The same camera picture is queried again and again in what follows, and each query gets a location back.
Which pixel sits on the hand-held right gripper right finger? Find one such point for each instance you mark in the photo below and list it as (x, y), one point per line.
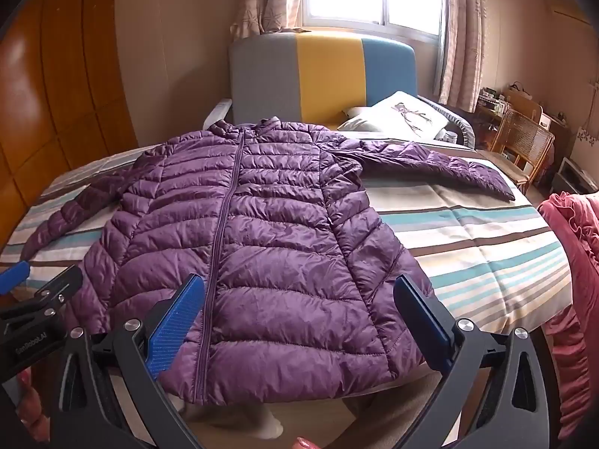
(433, 329)

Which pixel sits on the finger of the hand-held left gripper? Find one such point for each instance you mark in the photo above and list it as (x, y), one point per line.
(14, 276)
(63, 290)

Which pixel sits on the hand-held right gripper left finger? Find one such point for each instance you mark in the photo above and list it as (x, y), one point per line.
(180, 327)

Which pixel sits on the purple puffer jacket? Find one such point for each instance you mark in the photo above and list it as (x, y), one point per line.
(281, 243)

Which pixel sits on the person's left hand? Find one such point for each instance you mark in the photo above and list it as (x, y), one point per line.
(35, 407)

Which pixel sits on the striped bed quilt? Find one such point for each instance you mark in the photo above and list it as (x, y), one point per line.
(472, 252)

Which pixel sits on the pink ruffled cloth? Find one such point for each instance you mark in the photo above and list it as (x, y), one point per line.
(573, 262)

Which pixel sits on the wooden wardrobe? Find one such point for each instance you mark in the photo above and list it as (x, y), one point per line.
(65, 84)

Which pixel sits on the wicker chair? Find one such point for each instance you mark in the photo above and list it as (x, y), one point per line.
(524, 142)

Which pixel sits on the white appliance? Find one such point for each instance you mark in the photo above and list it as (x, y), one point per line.
(578, 175)

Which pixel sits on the white printed pillow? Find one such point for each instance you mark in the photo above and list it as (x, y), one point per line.
(405, 117)

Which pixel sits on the grey pillow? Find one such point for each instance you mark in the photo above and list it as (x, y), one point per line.
(358, 114)

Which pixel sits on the cluttered wooden desk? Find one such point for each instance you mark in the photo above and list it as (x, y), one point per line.
(496, 103)

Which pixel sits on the grey yellow blue headboard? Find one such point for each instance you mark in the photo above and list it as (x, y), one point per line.
(327, 79)

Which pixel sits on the patterned curtain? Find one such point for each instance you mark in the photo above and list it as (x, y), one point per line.
(266, 0)
(461, 32)

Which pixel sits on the grey mesh bed rail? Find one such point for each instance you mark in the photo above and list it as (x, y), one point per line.
(456, 124)

